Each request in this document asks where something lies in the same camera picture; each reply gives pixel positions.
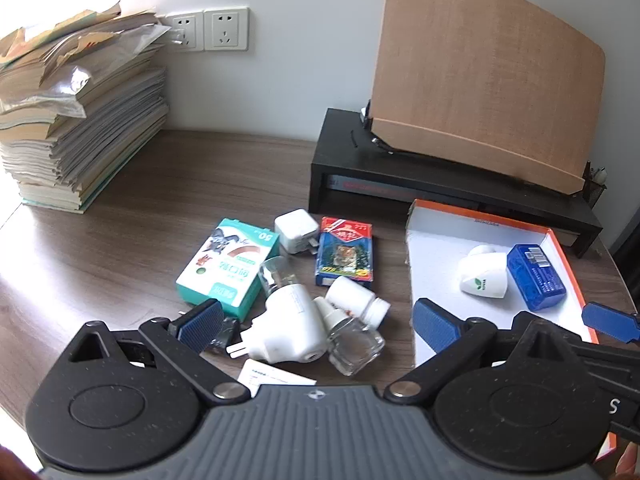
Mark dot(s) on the black monitor riser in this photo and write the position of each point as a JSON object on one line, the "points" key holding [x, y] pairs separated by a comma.
{"points": [[340, 160]]}

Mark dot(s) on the white charger plug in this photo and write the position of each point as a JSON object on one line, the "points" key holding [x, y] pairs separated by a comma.
{"points": [[295, 227]]}

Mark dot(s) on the white adapter carton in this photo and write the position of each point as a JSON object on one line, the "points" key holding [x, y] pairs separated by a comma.
{"points": [[260, 375]]}

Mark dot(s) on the white cup with green logo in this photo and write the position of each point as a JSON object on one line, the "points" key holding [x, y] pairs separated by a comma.
{"points": [[482, 275]]}

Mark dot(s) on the blue plastic box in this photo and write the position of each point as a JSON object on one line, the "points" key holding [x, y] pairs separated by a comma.
{"points": [[537, 280]]}

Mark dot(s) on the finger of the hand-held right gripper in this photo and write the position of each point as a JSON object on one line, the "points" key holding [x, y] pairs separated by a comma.
{"points": [[610, 317], [615, 367]]}

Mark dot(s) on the green and white carton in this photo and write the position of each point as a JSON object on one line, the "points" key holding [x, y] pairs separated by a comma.
{"points": [[225, 270]]}

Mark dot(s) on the white plug-in mosquito heater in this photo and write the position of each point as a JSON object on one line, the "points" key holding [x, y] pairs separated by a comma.
{"points": [[290, 320]]}

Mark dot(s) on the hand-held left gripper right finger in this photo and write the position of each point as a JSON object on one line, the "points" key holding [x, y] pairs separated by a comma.
{"points": [[432, 327]]}

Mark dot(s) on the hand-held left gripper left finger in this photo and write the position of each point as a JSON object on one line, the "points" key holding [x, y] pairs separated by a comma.
{"points": [[202, 322]]}

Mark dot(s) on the stack of books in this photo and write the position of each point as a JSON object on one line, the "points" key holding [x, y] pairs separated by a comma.
{"points": [[75, 150]]}

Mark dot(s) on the black mesh pen holder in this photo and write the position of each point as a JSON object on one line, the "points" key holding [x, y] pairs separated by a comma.
{"points": [[595, 190]]}

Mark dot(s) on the clear plastic bag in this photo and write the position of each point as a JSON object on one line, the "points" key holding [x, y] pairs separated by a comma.
{"points": [[80, 67]]}

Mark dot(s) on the white wall socket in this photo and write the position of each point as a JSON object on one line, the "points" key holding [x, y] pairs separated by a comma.
{"points": [[226, 28], [185, 31]]}

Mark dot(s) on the wooden book stand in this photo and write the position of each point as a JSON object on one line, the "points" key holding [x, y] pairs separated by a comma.
{"points": [[475, 60]]}

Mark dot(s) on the blue playing card box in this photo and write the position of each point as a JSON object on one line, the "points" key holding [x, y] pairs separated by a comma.
{"points": [[345, 255]]}

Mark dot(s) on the white pill bottle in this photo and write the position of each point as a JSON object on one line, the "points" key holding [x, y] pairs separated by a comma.
{"points": [[352, 297]]}

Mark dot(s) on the orange and white box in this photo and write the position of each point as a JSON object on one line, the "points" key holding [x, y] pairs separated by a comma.
{"points": [[440, 260]]}

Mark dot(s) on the clear glass bottle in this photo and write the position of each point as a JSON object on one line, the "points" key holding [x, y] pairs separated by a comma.
{"points": [[355, 345]]}

